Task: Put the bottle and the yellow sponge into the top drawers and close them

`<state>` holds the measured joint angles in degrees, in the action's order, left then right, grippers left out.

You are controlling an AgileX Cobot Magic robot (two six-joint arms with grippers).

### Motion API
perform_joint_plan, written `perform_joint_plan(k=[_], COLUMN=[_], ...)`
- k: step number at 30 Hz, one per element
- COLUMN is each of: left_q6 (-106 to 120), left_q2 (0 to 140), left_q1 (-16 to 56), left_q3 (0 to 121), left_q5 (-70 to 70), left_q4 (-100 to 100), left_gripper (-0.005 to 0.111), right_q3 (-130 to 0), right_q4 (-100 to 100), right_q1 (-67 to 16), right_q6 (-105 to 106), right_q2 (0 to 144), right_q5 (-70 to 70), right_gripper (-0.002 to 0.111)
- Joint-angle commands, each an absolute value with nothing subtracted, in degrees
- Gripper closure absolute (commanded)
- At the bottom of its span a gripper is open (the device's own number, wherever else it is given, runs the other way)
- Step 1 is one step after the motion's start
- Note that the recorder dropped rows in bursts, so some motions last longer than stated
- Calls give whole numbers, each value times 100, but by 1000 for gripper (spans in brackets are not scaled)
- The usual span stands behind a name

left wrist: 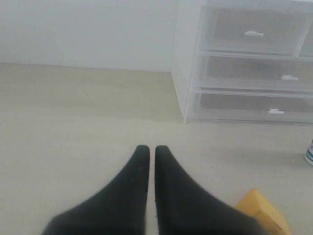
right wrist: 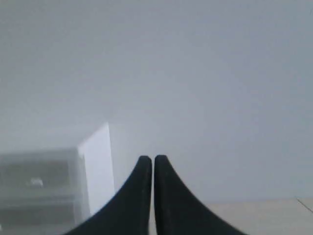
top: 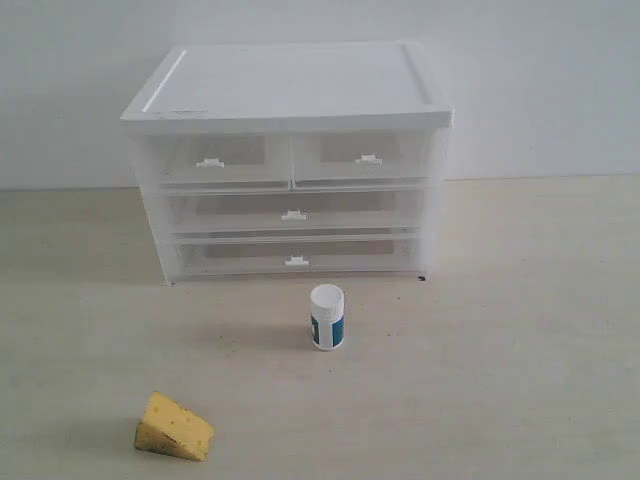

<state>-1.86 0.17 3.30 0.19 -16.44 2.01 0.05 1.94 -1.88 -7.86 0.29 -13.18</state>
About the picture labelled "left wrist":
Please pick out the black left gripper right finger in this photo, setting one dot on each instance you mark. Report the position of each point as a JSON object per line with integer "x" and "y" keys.
{"x": 184, "y": 208}

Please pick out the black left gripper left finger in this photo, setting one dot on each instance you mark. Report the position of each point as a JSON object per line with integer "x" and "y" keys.
{"x": 117, "y": 209}

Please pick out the white pill bottle teal label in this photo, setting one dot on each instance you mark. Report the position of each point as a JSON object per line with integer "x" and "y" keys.
{"x": 309, "y": 154}

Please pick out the clear bottom drawer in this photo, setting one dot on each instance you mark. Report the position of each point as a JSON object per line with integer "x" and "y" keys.
{"x": 245, "y": 106}

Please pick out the clear drawer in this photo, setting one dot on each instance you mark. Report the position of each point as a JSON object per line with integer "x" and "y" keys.
{"x": 251, "y": 30}
{"x": 229, "y": 72}
{"x": 245, "y": 106}

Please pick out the clear middle drawer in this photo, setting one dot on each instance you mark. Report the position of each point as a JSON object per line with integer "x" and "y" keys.
{"x": 229, "y": 72}

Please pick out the white plastic drawer cabinet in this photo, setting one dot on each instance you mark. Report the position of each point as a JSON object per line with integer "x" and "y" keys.
{"x": 187, "y": 45}

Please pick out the clear top left drawer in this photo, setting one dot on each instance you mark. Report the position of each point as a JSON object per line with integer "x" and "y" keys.
{"x": 251, "y": 30}

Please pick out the yellow cheese wedge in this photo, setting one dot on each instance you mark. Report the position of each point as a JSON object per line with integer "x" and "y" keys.
{"x": 256, "y": 205}

